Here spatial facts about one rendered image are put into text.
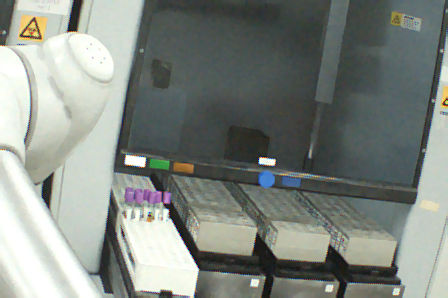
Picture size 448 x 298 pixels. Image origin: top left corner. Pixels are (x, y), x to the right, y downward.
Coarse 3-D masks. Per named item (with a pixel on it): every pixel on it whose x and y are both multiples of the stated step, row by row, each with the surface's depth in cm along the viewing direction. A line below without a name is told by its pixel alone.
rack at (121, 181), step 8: (120, 176) 204; (128, 176) 206; (136, 176) 206; (112, 184) 195; (120, 184) 196; (128, 184) 198; (136, 184) 199; (144, 184) 201; (152, 184) 202; (112, 192) 190; (120, 192) 191; (112, 200) 197; (120, 200) 183; (112, 208) 197; (120, 208) 178; (160, 208) 184; (112, 216) 185; (160, 216) 179
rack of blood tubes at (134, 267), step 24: (120, 216) 173; (120, 240) 170; (144, 240) 161; (168, 240) 164; (144, 264) 147; (168, 264) 151; (192, 264) 152; (144, 288) 148; (168, 288) 149; (192, 288) 150
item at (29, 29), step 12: (72, 0) 162; (12, 12) 232; (24, 12) 160; (36, 12) 160; (12, 24) 160; (24, 24) 160; (36, 24) 161; (48, 24) 161; (60, 24) 162; (12, 36) 160; (24, 36) 161; (36, 36) 161; (48, 36) 162
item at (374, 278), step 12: (336, 264) 186; (336, 276) 182; (348, 276) 178; (360, 276) 177; (372, 276) 179; (384, 276) 180; (396, 276) 181; (348, 288) 176; (360, 288) 176; (372, 288) 177; (384, 288) 178; (396, 288) 178
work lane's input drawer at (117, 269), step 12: (108, 216) 188; (108, 228) 184; (108, 240) 176; (108, 252) 172; (120, 252) 166; (108, 264) 171; (120, 264) 163; (108, 276) 169; (120, 276) 156; (120, 288) 153; (132, 288) 148
